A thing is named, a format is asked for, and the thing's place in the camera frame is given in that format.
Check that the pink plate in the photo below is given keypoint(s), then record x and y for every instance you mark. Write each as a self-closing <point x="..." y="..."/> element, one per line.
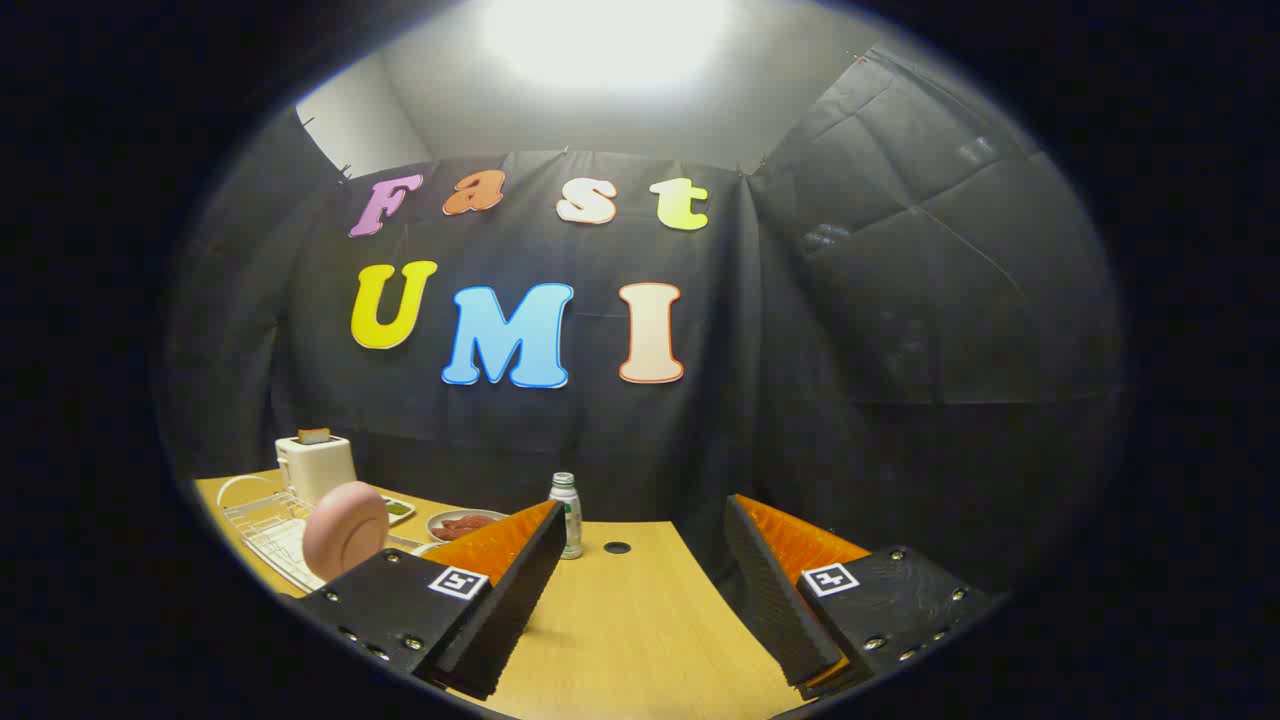
<point x="345" y="530"/>

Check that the white divided condiment dish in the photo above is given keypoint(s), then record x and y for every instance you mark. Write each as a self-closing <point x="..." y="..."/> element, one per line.
<point x="398" y="510"/>

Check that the toast slice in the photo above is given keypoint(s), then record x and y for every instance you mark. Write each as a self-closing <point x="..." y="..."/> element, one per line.
<point x="313" y="436"/>

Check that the brown sausage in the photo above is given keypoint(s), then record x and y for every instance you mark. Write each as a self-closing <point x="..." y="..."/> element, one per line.
<point x="476" y="520"/>
<point x="458" y="529"/>

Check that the white green-label drink bottle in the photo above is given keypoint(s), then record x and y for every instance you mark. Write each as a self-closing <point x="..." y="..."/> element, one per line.
<point x="571" y="520"/>

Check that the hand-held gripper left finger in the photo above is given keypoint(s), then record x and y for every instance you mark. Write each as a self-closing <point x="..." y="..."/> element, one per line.
<point x="500" y="620"/>

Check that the white drain tray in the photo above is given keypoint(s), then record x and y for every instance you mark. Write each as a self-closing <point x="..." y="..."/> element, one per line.
<point x="290" y="555"/>

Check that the cream toaster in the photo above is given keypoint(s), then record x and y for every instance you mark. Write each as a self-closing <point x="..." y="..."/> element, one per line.
<point x="318" y="470"/>

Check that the beige round plate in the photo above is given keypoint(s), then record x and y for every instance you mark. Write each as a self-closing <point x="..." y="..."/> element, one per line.
<point x="440" y="535"/>

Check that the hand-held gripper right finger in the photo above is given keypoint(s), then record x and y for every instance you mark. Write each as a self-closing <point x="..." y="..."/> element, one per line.
<point x="775" y="610"/>

